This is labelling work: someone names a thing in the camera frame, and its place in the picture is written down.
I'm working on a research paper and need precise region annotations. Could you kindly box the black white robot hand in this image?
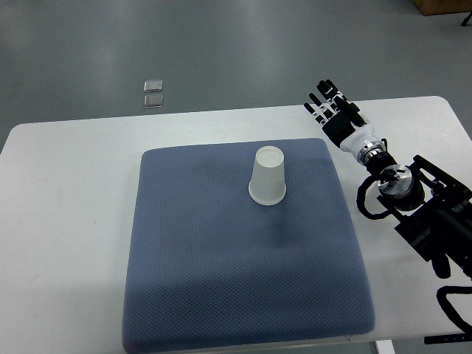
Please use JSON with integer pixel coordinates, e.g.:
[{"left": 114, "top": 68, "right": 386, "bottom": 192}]
[{"left": 303, "top": 80, "right": 379, "bottom": 152}]

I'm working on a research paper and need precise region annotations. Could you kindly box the white paper cup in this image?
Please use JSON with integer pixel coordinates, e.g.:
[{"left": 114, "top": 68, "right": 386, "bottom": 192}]
[
  {"left": 378, "top": 214, "right": 397, "bottom": 223},
  {"left": 248, "top": 145, "right": 286, "bottom": 206}
]

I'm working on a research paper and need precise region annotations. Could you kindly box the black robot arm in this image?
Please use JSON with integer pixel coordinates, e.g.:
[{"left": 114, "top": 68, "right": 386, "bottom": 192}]
[{"left": 304, "top": 80, "right": 471, "bottom": 279}]

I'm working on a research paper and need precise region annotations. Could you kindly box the white paper cup on mat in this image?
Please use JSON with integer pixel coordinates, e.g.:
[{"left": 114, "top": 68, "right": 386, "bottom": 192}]
[{"left": 248, "top": 145, "right": 286, "bottom": 206}]

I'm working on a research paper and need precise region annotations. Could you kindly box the brown wooden box corner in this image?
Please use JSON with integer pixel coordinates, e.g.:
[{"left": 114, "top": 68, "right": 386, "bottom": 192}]
[{"left": 413, "top": 0, "right": 471, "bottom": 16}]

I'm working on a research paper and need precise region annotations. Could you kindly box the black tripod leg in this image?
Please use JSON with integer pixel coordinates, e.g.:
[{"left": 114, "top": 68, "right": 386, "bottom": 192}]
[{"left": 461, "top": 12, "right": 472, "bottom": 27}]

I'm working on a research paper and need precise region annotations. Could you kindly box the upper metal floor plate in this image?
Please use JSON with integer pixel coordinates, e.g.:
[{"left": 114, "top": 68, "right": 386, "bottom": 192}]
[{"left": 143, "top": 79, "right": 163, "bottom": 92}]

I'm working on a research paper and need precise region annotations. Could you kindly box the metal floor plate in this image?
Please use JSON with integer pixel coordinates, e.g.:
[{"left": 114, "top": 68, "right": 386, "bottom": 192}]
[
  {"left": 144, "top": 94, "right": 164, "bottom": 108},
  {"left": 143, "top": 79, "right": 163, "bottom": 92}
]

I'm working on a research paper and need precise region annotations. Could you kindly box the lower metal floor plate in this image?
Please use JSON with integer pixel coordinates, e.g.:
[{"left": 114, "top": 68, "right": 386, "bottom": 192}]
[{"left": 144, "top": 94, "right": 164, "bottom": 108}]

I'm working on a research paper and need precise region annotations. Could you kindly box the blue textured cushion mat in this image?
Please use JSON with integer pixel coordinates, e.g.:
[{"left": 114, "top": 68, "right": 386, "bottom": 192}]
[{"left": 122, "top": 138, "right": 375, "bottom": 353}]

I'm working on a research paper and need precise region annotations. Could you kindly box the white table leg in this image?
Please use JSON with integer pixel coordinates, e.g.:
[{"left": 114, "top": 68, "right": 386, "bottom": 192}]
[{"left": 375, "top": 340, "right": 395, "bottom": 354}]

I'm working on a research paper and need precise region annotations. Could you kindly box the black desk control panel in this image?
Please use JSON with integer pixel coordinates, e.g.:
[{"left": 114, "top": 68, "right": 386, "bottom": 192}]
[{"left": 423, "top": 333, "right": 472, "bottom": 345}]

